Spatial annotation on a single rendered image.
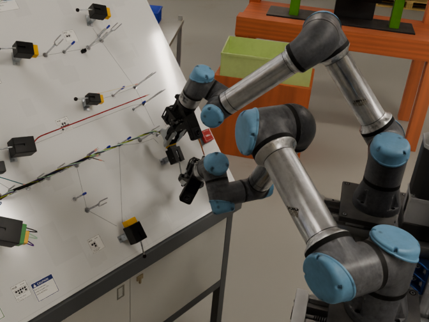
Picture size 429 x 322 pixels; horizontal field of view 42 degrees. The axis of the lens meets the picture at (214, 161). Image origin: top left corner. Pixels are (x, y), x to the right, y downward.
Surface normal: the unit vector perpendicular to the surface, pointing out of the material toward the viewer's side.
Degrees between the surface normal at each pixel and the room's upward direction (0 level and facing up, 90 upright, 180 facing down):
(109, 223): 49
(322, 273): 93
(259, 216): 0
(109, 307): 90
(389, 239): 8
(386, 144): 8
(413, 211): 90
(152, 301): 90
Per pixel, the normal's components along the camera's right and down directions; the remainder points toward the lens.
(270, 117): 0.25, -0.60
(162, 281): 0.75, 0.37
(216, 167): 0.34, -0.18
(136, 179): 0.62, -0.29
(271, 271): 0.07, -0.87
